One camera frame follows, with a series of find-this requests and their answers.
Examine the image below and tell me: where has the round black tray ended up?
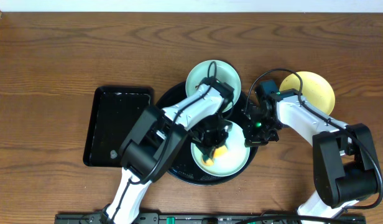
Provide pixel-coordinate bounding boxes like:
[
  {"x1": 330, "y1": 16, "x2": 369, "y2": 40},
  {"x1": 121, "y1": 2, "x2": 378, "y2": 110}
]
[{"x1": 155, "y1": 82, "x2": 258, "y2": 185}]

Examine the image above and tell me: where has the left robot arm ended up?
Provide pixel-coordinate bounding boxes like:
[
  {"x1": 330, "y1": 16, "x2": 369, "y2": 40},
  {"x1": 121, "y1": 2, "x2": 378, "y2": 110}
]
[{"x1": 100, "y1": 82, "x2": 234, "y2": 223}]

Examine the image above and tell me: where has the black rectangular water tray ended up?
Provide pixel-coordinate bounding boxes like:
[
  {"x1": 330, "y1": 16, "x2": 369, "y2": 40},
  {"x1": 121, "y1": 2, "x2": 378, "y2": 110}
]
[{"x1": 83, "y1": 86, "x2": 154, "y2": 167}]

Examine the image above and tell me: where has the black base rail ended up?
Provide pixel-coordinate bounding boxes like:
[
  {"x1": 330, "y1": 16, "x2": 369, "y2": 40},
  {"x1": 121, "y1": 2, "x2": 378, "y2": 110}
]
[{"x1": 54, "y1": 212, "x2": 367, "y2": 224}]

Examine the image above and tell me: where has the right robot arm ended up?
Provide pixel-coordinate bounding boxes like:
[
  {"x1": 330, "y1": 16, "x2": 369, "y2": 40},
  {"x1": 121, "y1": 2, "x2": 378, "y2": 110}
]
[{"x1": 243, "y1": 89, "x2": 383, "y2": 219}]

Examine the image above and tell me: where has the yellow plate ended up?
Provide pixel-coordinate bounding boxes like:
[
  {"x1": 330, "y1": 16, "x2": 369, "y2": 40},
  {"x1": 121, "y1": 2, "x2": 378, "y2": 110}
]
[{"x1": 297, "y1": 71, "x2": 335, "y2": 115}]

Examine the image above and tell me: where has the mint green plate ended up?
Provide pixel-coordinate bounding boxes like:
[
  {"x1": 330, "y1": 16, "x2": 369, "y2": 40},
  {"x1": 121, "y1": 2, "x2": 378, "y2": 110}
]
[
  {"x1": 185, "y1": 60, "x2": 241, "y2": 112},
  {"x1": 191, "y1": 121, "x2": 251, "y2": 177}
]

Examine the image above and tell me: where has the yellow green sponge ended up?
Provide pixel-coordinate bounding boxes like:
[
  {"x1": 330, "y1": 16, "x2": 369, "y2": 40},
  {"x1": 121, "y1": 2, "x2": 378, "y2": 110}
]
[{"x1": 201, "y1": 144, "x2": 228, "y2": 166}]

